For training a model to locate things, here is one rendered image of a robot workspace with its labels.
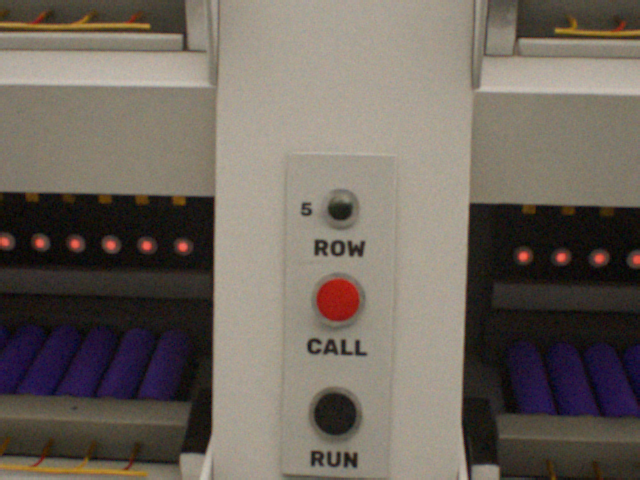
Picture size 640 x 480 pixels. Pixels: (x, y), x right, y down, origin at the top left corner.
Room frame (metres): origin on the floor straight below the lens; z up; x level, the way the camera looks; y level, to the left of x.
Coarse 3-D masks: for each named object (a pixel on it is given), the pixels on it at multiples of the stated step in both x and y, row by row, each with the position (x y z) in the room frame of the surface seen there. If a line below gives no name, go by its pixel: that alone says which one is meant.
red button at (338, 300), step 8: (336, 280) 0.33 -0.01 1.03; (344, 280) 0.33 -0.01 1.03; (320, 288) 0.33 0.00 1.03; (328, 288) 0.33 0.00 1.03; (336, 288) 0.33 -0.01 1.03; (344, 288) 0.33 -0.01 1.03; (352, 288) 0.33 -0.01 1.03; (320, 296) 0.33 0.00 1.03; (328, 296) 0.33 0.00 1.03; (336, 296) 0.33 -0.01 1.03; (344, 296) 0.33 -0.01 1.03; (352, 296) 0.33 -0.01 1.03; (320, 304) 0.33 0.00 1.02; (328, 304) 0.33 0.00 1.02; (336, 304) 0.33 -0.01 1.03; (344, 304) 0.33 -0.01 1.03; (352, 304) 0.33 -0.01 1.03; (320, 312) 0.33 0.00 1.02; (328, 312) 0.33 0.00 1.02; (336, 312) 0.33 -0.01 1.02; (344, 312) 0.33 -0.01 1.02; (352, 312) 0.33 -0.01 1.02; (336, 320) 0.33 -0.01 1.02; (344, 320) 0.33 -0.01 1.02
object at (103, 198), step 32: (0, 192) 0.50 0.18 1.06; (0, 224) 0.51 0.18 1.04; (32, 224) 0.51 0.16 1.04; (64, 224) 0.51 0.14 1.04; (96, 224) 0.51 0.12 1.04; (128, 224) 0.50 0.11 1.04; (160, 224) 0.50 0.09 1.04; (192, 224) 0.50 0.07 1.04; (0, 256) 0.52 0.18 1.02; (32, 256) 0.52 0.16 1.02; (64, 256) 0.51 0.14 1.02; (96, 256) 0.51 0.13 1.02; (128, 256) 0.51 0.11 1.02; (160, 256) 0.51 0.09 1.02; (192, 256) 0.51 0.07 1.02
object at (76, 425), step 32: (0, 416) 0.41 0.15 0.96; (32, 416) 0.41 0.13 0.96; (64, 416) 0.41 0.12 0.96; (96, 416) 0.41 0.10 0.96; (128, 416) 0.41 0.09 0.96; (160, 416) 0.41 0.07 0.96; (0, 448) 0.41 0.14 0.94; (32, 448) 0.41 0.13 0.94; (64, 448) 0.41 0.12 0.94; (96, 448) 0.41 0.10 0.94; (128, 448) 0.41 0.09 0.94; (160, 448) 0.41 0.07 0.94
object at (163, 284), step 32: (0, 288) 0.52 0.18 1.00; (32, 288) 0.52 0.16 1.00; (64, 288) 0.52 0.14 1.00; (96, 288) 0.51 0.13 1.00; (128, 288) 0.51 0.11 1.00; (160, 288) 0.51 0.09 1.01; (192, 288) 0.51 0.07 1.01; (192, 384) 0.47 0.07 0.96; (192, 416) 0.40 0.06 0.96; (192, 448) 0.38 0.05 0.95
